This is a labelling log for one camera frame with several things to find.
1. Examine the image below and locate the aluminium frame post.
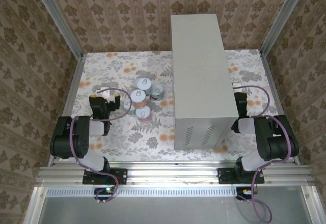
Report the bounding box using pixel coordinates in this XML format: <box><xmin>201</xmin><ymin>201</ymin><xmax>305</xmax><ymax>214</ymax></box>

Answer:
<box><xmin>29</xmin><ymin>0</ymin><xmax>84</xmax><ymax>58</ymax></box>
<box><xmin>261</xmin><ymin>0</ymin><xmax>310</xmax><ymax>55</ymax></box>

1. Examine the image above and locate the can with grey label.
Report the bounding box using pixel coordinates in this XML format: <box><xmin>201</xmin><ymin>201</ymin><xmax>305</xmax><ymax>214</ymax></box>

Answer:
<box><xmin>123</xmin><ymin>99</ymin><xmax>133</xmax><ymax>114</ymax></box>

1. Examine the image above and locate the blue floral label can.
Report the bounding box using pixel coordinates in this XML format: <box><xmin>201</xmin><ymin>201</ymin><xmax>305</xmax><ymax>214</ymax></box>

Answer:
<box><xmin>134</xmin><ymin>77</ymin><xmax>153</xmax><ymax>91</ymax></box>

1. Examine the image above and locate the grey metal bottom panel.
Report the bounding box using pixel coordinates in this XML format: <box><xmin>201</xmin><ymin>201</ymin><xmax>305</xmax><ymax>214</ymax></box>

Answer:
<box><xmin>24</xmin><ymin>185</ymin><xmax>319</xmax><ymax>224</ymax></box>

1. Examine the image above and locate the blue and brown label can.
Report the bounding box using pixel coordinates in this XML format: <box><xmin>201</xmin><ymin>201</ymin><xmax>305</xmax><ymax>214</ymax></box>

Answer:
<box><xmin>150</xmin><ymin>83</ymin><xmax>165</xmax><ymax>101</ymax></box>

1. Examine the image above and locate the right controller board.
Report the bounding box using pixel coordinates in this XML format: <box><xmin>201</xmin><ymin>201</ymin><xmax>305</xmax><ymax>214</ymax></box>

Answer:
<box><xmin>236</xmin><ymin>187</ymin><xmax>258</xmax><ymax>200</ymax></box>

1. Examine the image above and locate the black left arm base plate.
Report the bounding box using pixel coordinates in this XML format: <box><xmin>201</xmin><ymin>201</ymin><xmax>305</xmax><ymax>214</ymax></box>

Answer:
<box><xmin>83</xmin><ymin>168</ymin><xmax>128</xmax><ymax>185</ymax></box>

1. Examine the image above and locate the grey metal cabinet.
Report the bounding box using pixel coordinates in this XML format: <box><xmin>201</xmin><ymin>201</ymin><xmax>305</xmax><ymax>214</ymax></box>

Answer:
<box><xmin>170</xmin><ymin>14</ymin><xmax>239</xmax><ymax>150</ymax></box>

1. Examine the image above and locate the left controller board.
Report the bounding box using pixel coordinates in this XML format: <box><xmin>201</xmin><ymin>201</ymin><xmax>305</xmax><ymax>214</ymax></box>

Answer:
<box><xmin>94</xmin><ymin>187</ymin><xmax>115</xmax><ymax>197</ymax></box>

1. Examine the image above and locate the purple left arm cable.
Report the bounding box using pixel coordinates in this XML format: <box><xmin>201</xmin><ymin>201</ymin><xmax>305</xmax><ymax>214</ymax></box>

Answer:
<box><xmin>68</xmin><ymin>88</ymin><xmax>133</xmax><ymax>204</ymax></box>

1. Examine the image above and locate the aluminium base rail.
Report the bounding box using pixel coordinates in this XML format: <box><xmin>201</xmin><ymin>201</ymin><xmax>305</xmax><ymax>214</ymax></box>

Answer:
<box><xmin>35</xmin><ymin>160</ymin><xmax>315</xmax><ymax>187</ymax></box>

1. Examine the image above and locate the controller board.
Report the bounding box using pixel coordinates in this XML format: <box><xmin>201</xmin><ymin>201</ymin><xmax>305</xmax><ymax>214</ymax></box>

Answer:
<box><xmin>236</xmin><ymin>187</ymin><xmax>258</xmax><ymax>200</ymax></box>
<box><xmin>94</xmin><ymin>187</ymin><xmax>115</xmax><ymax>197</ymax></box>

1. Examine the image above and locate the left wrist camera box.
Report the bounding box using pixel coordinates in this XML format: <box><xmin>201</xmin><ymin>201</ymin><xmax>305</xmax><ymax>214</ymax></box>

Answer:
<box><xmin>97</xmin><ymin>87</ymin><xmax>114</xmax><ymax>102</ymax></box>

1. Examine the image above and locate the orange label can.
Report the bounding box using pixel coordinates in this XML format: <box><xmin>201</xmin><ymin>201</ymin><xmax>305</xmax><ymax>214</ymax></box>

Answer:
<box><xmin>130</xmin><ymin>90</ymin><xmax>149</xmax><ymax>109</ymax></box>

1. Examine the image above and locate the slotted cable duct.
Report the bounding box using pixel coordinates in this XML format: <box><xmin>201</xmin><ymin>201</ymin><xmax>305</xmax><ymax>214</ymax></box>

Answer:
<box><xmin>45</xmin><ymin>187</ymin><xmax>239</xmax><ymax>198</ymax></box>

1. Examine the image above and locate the floral table covering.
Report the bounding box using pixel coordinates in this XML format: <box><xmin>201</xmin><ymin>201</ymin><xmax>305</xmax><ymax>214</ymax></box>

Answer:
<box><xmin>61</xmin><ymin>50</ymin><xmax>283</xmax><ymax>162</ymax></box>

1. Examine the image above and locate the pink label can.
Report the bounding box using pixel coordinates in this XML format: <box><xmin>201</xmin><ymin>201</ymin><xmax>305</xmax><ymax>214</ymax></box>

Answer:
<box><xmin>135</xmin><ymin>106</ymin><xmax>152</xmax><ymax>122</ymax></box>

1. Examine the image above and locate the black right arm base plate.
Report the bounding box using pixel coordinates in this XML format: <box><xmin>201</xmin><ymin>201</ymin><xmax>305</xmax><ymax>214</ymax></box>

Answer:
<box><xmin>218</xmin><ymin>167</ymin><xmax>265</xmax><ymax>185</ymax></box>

